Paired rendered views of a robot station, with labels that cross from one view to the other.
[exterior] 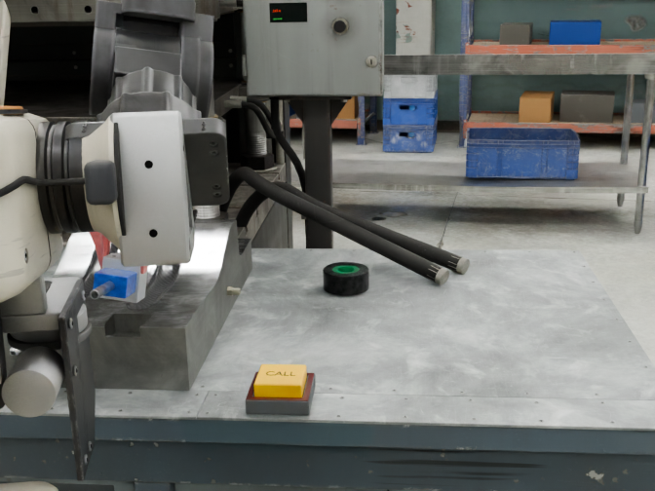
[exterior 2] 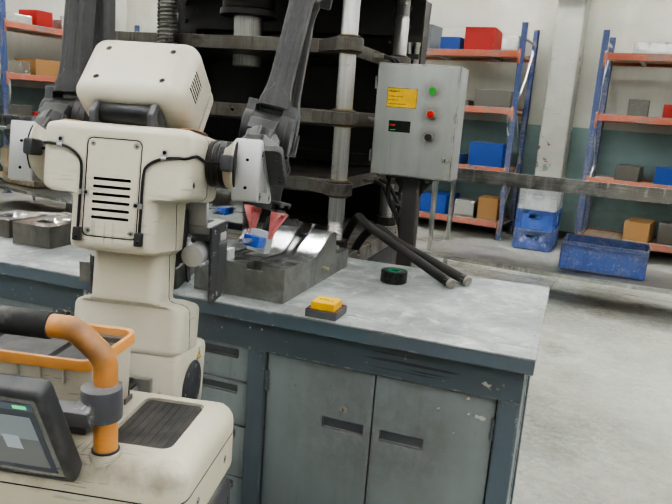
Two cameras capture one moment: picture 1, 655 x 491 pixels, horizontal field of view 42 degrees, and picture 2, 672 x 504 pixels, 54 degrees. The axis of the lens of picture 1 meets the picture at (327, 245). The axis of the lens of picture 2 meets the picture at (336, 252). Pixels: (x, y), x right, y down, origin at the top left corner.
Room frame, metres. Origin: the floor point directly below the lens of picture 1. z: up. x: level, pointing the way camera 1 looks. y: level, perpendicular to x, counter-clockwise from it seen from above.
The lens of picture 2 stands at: (-0.50, -0.33, 1.29)
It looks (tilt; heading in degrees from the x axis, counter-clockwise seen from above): 12 degrees down; 14
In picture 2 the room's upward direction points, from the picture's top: 4 degrees clockwise
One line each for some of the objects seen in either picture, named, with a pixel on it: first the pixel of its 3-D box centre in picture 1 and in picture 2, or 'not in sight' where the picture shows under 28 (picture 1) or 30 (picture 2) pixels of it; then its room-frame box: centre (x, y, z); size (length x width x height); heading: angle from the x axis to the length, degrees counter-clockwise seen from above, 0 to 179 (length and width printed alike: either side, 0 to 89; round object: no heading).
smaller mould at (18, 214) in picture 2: not in sight; (14, 223); (1.39, 1.29, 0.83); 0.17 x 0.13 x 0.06; 175
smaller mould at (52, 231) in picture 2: not in sight; (54, 230); (1.34, 1.10, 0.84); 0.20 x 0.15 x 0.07; 175
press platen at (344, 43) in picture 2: not in sight; (249, 65); (2.21, 0.79, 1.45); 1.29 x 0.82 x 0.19; 85
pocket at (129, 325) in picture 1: (129, 332); (258, 270); (1.06, 0.27, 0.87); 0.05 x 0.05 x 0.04; 85
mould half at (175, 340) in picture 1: (143, 278); (279, 253); (1.29, 0.29, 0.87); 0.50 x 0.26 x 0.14; 175
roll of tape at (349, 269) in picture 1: (346, 278); (393, 275); (1.41, -0.03, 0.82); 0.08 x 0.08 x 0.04
